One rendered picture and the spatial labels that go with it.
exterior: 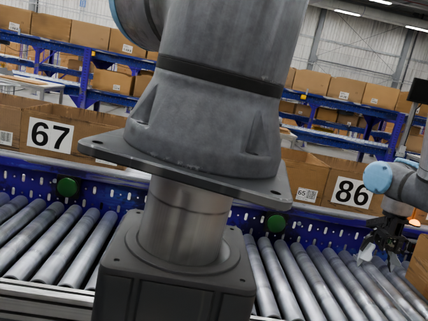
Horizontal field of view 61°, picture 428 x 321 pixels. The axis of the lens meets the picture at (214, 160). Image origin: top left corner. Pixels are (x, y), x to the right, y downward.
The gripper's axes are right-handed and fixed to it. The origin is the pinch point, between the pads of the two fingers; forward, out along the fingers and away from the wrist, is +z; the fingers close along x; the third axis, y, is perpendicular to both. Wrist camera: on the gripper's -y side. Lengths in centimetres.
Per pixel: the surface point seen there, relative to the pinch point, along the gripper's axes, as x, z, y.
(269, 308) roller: -38.9, 5.4, 23.8
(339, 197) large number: -3.9, -13.5, -28.8
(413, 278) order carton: 17.0, 3.4, -3.0
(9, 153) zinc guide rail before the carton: -129, -9, -24
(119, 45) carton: -192, -70, -482
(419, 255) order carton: 17.0, -5.0, -3.7
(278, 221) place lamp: -28.1, -2.2, -21.2
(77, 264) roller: -90, 5, 17
